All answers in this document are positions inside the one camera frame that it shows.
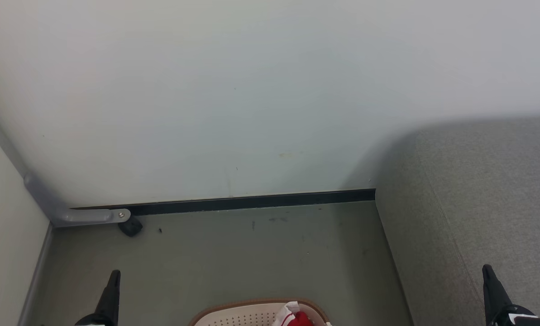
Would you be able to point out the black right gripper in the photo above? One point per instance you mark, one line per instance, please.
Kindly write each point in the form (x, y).
(514, 317)

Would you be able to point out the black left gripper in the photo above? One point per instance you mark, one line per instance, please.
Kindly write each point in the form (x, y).
(98, 321)

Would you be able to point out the red and white jersey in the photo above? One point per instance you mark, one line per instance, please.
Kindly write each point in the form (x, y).
(300, 319)

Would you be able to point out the grey fabric sofa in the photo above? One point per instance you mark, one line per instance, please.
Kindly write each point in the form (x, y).
(487, 213)

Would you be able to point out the white label on right gripper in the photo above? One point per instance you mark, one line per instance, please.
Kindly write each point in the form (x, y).
(518, 318)

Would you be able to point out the black caster wheel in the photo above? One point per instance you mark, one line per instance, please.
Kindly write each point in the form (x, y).
(131, 227)

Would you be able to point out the grey metal partition foot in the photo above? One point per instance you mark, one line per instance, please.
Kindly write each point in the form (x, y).
(79, 216)

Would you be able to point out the beige perforated laundry basket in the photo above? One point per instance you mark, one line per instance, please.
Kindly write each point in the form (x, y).
(247, 316)

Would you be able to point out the black baseboard strip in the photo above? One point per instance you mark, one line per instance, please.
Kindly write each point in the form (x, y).
(251, 202)

